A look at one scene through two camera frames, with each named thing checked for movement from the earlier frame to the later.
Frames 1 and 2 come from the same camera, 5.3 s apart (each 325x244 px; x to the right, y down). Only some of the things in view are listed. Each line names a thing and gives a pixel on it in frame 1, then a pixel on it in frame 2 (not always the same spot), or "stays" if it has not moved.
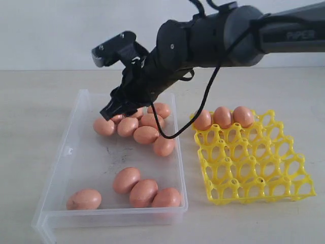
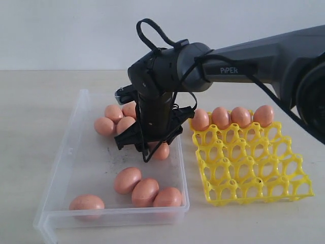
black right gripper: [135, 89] -> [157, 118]
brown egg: [127, 126] stays
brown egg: [143, 193] stays
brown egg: [222, 117] stays
